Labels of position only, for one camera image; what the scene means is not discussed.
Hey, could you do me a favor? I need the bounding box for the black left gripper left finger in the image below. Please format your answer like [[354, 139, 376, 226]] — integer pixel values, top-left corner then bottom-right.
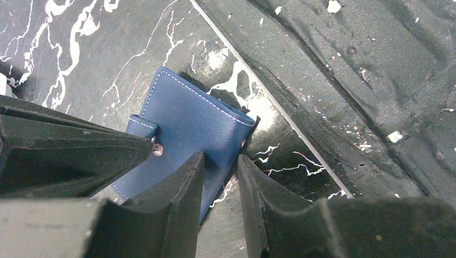
[[1, 152, 204, 257]]

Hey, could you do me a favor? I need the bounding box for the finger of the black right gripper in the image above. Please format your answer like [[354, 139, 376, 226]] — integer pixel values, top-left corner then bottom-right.
[[1, 96, 152, 198]]

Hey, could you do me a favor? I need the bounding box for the navy blue card holder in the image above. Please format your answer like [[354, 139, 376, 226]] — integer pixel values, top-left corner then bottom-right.
[[111, 67, 255, 218]]

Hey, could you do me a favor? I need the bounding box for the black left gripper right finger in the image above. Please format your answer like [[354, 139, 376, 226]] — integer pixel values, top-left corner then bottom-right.
[[238, 155, 455, 257]]

